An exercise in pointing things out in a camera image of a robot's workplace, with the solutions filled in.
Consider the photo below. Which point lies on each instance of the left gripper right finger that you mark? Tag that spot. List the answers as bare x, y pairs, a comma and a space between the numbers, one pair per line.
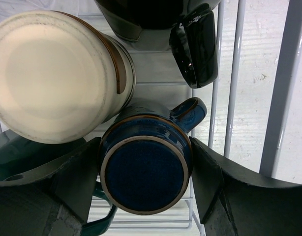
233, 200

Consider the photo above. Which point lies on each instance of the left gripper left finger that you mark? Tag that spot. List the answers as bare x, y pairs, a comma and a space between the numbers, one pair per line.
42, 189

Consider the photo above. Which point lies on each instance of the teal mug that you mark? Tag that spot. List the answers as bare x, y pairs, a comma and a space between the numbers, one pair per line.
42, 157

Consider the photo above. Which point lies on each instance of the cream brown-banded cup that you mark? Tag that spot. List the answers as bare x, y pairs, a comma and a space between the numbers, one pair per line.
60, 78

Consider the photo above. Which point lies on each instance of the black mug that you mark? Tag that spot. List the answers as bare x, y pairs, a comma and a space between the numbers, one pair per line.
186, 27

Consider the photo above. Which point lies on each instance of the white wire dish rack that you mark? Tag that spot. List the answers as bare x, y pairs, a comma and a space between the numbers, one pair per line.
254, 109

